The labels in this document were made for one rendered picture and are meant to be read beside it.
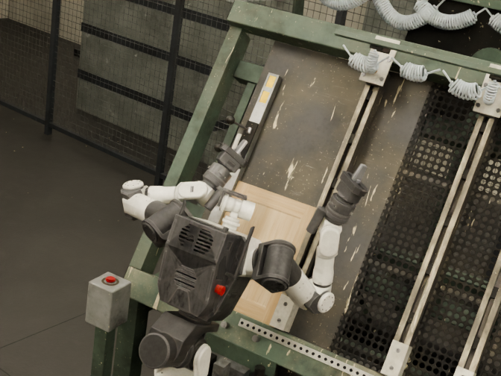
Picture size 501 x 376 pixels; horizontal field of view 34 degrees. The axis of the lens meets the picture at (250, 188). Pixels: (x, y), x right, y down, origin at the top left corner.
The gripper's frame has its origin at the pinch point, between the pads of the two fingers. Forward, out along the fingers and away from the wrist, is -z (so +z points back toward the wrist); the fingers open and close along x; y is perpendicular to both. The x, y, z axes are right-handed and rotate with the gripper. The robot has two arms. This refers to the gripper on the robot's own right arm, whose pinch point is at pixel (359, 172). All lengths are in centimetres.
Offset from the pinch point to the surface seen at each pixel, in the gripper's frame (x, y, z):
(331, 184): 31.5, 20.1, 21.7
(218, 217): 54, -5, 57
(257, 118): 73, 5, 19
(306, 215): 33, 17, 38
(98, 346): 42, -38, 117
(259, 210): 47, 7, 47
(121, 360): 51, -20, 132
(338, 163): 35.3, 21.4, 14.3
